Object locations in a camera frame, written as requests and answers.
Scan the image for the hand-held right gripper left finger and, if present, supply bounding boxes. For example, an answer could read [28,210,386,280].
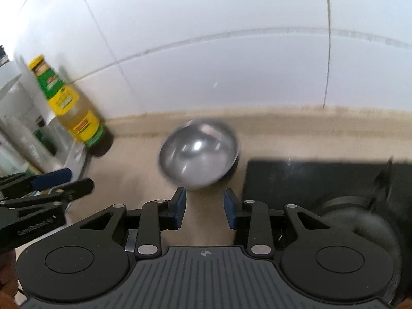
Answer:
[79,187,187,260]

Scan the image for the large steel bowl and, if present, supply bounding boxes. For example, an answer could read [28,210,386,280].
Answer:
[158,118,241,190]

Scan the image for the white two-tier rotating rack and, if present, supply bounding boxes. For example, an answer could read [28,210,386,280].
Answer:
[0,47,91,184]

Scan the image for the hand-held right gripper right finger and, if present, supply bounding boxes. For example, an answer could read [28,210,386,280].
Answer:
[223,187,326,259]

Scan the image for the green and yellow sauce bottle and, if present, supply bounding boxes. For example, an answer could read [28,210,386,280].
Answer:
[28,55,107,149]

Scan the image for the black gas stove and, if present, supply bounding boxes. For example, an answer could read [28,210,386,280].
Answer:
[243,158,412,309]

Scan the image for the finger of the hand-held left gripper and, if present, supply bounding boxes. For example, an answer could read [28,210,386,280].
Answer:
[0,167,73,200]
[0,178,95,212]

